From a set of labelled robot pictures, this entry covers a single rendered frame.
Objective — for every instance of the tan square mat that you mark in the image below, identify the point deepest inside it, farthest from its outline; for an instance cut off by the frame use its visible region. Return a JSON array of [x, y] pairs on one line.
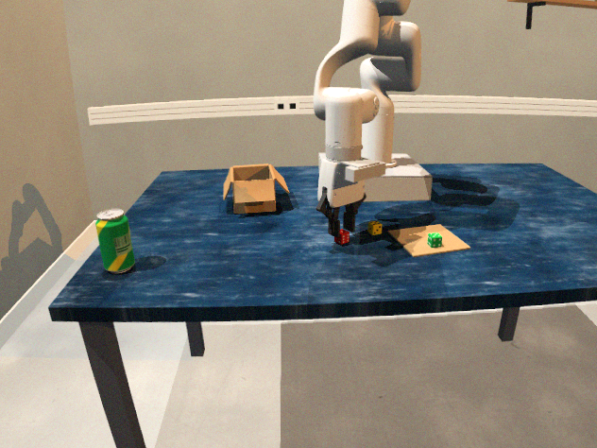
[[414, 240]]

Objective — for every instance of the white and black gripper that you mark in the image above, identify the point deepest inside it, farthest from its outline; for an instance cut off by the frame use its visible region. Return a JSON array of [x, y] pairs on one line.
[[336, 191]]

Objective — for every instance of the green drink can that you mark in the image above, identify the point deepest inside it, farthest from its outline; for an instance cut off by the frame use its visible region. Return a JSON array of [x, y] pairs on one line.
[[115, 241]]

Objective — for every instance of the red die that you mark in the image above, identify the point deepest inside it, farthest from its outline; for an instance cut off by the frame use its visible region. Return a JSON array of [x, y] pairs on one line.
[[343, 238]]

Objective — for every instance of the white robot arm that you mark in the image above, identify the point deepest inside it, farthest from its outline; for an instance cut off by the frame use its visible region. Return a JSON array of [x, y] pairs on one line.
[[355, 125]]

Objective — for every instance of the green die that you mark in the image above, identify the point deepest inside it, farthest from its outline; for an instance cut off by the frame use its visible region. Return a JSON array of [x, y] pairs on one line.
[[434, 240]]

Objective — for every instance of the yellow die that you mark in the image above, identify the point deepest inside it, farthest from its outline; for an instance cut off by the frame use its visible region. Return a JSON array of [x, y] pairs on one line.
[[374, 227]]

